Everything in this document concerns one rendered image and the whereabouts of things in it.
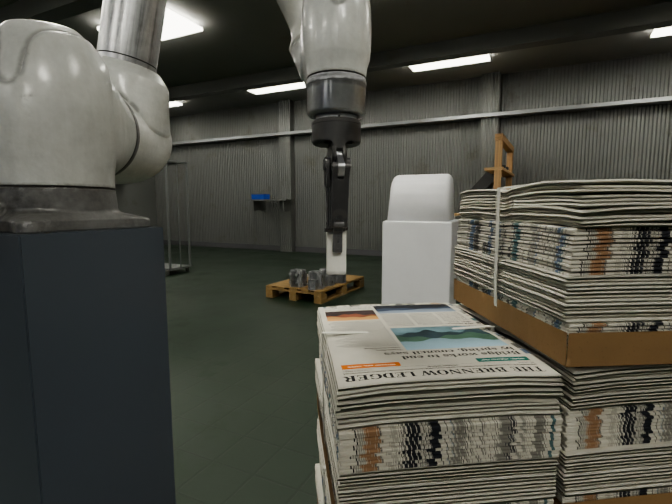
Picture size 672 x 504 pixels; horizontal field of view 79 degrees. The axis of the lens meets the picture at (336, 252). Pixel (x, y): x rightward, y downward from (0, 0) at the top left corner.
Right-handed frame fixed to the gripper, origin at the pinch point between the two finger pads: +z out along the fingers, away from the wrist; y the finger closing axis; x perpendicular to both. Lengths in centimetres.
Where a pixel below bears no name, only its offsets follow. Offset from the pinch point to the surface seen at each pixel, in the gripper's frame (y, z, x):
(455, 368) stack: -16.3, 13.1, -13.2
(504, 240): -2.2, -1.8, -26.8
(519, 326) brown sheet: -8.8, 10.4, -26.1
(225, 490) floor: 79, 96, 31
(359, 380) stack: -17.8, 13.4, -0.6
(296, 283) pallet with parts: 383, 77, -2
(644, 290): -19.3, 3.0, -35.7
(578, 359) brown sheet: -19.6, 11.3, -27.3
